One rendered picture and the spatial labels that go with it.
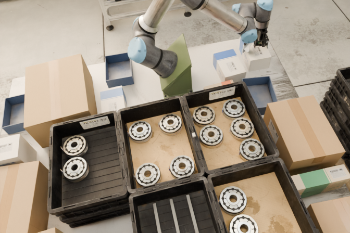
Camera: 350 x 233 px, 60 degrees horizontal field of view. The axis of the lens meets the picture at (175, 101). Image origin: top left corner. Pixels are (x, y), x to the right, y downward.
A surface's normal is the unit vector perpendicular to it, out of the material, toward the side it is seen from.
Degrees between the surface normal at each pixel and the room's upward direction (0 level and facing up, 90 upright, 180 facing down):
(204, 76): 0
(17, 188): 0
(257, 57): 0
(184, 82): 90
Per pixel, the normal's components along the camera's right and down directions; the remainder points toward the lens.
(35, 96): -0.08, -0.59
